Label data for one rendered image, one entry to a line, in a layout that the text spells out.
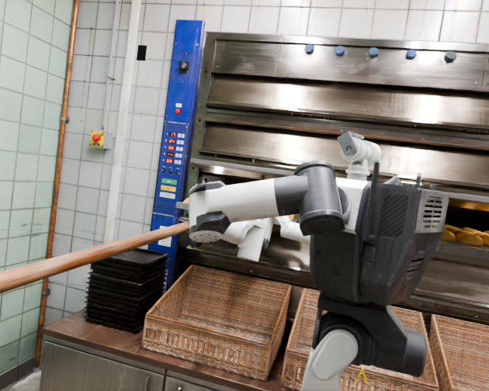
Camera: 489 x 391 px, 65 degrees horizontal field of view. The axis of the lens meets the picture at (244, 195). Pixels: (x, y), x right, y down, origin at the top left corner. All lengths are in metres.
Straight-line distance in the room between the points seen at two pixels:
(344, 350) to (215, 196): 0.51
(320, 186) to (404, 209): 0.20
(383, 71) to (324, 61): 0.29
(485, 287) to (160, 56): 2.00
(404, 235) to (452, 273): 1.15
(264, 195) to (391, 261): 0.33
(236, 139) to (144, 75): 0.65
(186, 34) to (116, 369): 1.67
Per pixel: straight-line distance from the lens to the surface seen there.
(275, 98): 2.05
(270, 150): 2.01
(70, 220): 2.54
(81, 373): 1.97
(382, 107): 2.01
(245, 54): 2.17
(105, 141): 2.32
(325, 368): 1.11
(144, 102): 2.31
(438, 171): 2.00
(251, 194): 0.87
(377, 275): 0.97
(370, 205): 0.93
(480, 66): 2.14
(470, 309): 2.11
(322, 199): 0.84
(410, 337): 1.14
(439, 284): 2.06
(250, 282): 2.05
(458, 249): 2.05
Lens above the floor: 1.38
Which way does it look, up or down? 3 degrees down
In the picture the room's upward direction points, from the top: 8 degrees clockwise
